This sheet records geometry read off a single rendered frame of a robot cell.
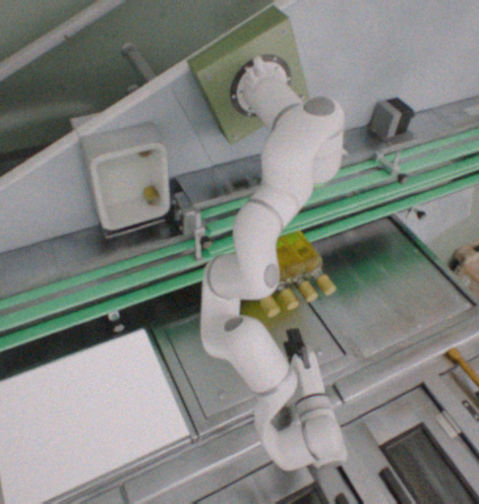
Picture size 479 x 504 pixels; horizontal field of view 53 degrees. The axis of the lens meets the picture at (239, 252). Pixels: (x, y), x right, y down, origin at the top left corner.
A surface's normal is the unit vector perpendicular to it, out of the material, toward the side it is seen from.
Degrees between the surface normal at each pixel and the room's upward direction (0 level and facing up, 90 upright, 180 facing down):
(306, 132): 79
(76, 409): 90
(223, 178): 90
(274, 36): 3
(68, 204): 0
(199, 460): 90
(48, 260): 90
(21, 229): 0
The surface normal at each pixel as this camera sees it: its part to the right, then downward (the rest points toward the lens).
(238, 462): 0.06, -0.66
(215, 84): 0.40, 0.71
